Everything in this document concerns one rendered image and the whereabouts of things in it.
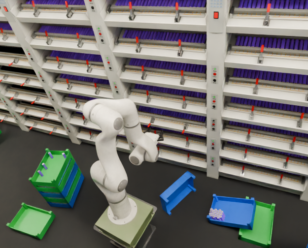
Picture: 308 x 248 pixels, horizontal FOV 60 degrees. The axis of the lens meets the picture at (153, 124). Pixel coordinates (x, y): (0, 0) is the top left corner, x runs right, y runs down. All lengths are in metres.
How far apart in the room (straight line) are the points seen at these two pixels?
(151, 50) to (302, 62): 0.81
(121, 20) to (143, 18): 0.13
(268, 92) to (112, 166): 0.94
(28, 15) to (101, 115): 1.07
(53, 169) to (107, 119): 1.16
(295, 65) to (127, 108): 0.85
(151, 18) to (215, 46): 0.38
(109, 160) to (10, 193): 1.56
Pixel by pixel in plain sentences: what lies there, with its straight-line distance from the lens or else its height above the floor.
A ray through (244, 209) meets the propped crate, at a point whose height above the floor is 0.07.
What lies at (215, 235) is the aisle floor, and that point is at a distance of 2.09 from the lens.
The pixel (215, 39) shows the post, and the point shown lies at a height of 1.24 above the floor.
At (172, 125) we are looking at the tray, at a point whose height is 0.52.
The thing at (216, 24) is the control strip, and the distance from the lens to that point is 1.43.
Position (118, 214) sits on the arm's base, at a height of 0.44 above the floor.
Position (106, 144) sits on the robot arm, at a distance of 1.31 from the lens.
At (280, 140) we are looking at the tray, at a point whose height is 0.54.
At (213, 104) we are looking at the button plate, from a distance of 1.71.
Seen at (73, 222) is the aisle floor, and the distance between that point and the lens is 2.33.
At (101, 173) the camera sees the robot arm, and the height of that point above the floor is 0.79.
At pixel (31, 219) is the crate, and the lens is 2.52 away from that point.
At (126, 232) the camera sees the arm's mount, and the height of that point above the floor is 0.38.
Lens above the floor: 1.92
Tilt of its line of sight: 44 degrees down
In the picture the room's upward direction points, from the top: 11 degrees counter-clockwise
